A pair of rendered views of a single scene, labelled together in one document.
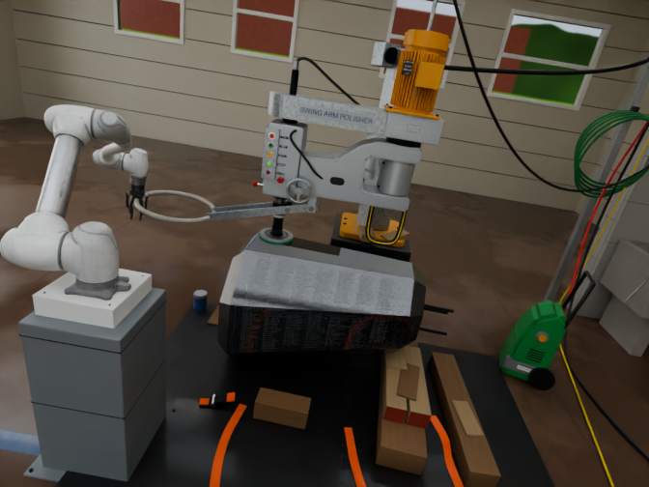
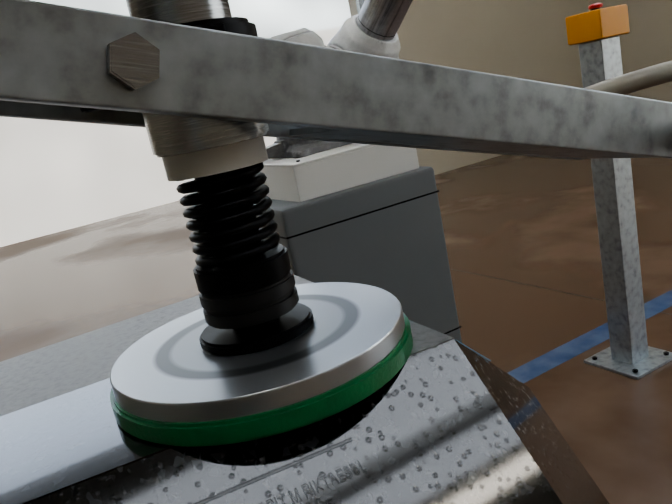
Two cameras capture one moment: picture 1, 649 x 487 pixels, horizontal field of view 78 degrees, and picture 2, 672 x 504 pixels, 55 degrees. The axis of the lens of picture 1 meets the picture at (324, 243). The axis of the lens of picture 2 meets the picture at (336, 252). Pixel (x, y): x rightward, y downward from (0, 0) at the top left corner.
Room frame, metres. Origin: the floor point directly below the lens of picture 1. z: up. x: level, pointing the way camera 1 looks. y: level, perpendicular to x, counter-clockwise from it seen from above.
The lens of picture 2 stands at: (2.80, 0.16, 1.01)
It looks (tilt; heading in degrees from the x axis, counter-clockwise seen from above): 14 degrees down; 152
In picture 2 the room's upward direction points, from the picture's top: 12 degrees counter-clockwise
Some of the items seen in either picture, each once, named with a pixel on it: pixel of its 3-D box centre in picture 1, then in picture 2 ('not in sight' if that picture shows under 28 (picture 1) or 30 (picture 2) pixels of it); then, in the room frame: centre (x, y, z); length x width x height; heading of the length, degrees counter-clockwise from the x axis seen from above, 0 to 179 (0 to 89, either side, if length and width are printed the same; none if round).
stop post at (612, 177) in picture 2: not in sight; (614, 195); (1.53, 1.82, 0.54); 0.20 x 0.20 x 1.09; 88
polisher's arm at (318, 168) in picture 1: (350, 175); not in sight; (2.35, -0.08, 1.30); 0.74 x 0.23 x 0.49; 90
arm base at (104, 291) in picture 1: (102, 281); (302, 140); (1.41, 0.88, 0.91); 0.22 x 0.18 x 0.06; 93
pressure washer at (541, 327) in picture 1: (542, 323); not in sight; (2.54, -1.64, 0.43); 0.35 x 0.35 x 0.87; 73
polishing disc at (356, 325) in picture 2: (276, 234); (259, 339); (2.37, 0.31, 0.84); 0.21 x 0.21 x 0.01
